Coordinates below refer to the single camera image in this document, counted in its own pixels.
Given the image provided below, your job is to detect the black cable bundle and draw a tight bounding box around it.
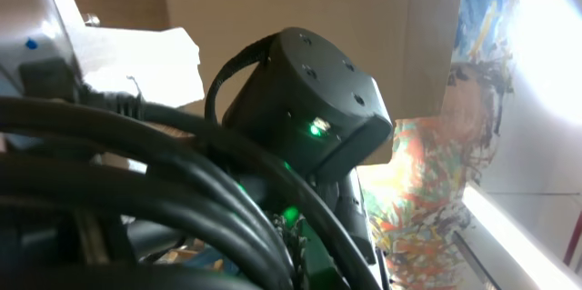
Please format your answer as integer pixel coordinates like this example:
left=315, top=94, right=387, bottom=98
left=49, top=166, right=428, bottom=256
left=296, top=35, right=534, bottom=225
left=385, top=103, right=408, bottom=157
left=0, top=94, right=383, bottom=290

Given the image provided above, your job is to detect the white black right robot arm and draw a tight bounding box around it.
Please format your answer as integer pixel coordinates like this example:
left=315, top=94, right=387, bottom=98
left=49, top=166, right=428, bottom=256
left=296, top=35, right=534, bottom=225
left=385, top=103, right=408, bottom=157
left=222, top=27, right=393, bottom=264

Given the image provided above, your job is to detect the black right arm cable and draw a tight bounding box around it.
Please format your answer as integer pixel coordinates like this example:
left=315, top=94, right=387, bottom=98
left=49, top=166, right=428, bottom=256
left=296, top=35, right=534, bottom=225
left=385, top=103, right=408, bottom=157
left=203, top=35, right=278, bottom=125

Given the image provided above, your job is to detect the colourful painting on wall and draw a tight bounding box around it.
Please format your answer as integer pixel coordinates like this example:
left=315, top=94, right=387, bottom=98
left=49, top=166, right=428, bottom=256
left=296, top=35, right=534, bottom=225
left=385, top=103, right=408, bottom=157
left=357, top=0, right=517, bottom=289

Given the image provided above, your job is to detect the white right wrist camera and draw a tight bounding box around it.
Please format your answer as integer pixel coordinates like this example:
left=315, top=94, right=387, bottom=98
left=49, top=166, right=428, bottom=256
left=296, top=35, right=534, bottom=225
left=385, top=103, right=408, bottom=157
left=1, top=0, right=205, bottom=107

